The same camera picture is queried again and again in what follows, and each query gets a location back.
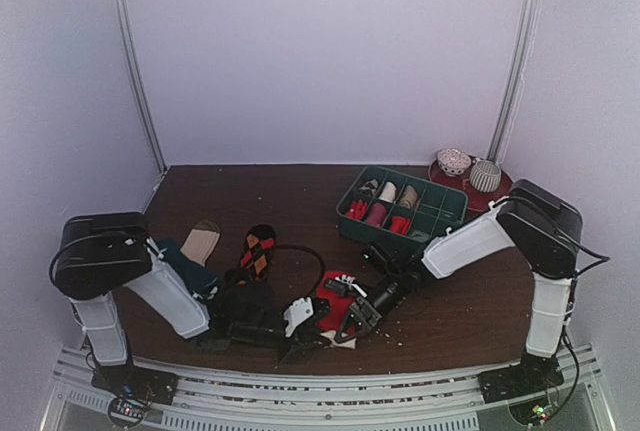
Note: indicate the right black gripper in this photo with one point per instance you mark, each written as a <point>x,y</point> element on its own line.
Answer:
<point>364,311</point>

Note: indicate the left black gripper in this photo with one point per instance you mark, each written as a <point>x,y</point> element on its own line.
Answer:
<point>305,332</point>

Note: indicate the red and beige sock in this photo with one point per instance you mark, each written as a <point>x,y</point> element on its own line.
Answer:
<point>338,310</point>

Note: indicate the black argyle sock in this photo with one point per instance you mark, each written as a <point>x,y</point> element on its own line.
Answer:
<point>258,248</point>

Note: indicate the green divided organizer tray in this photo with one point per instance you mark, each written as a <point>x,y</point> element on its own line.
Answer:
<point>398,210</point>

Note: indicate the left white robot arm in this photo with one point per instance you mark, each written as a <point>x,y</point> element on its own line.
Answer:
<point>102,253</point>

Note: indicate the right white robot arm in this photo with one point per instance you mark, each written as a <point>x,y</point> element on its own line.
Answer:
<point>545,230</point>

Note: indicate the red rolled sock in tray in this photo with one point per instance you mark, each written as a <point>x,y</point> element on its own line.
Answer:
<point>400,225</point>

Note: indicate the maroon rolled sock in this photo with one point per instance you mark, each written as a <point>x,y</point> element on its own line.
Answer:
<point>376,216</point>

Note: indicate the red zigzag rolled sock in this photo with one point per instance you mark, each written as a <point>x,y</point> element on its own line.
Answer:
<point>357,210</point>

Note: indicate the cream rolled sock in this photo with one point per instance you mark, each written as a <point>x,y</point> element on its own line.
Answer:
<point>388,192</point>

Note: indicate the black beige patterned rolled sock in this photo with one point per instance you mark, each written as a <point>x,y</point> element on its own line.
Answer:
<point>369,187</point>

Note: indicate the tan rolled sock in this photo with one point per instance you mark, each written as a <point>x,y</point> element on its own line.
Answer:
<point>408,198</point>

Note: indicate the dark teal sock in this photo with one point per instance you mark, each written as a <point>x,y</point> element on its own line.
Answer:
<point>201,283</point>

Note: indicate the pink patterned bowl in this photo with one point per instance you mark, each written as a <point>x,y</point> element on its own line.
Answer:
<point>453,162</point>

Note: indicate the grey striped cup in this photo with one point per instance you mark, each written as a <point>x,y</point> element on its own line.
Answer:
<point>485,176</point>

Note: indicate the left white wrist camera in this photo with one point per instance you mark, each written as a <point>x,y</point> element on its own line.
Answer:
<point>297,313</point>

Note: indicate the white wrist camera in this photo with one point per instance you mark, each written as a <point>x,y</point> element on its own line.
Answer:
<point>297,313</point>
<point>344,285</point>

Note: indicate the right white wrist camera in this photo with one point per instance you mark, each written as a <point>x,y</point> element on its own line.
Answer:
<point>344,285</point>

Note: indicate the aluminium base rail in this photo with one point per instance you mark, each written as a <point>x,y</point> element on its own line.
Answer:
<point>209,399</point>

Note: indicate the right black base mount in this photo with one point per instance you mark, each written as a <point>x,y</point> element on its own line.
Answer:
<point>534,383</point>

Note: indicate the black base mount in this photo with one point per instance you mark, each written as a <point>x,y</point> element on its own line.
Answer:
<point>534,383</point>
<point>135,390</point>

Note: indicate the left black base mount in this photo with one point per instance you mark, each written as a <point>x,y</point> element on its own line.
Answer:
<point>135,390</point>

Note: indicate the right aluminium frame post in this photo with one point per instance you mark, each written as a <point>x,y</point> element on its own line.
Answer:
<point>514,89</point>

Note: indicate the aluminium frame post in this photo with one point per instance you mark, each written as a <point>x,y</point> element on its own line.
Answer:
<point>514,89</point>
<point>137,84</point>

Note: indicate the left aluminium frame post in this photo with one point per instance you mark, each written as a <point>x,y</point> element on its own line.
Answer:
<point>137,84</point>

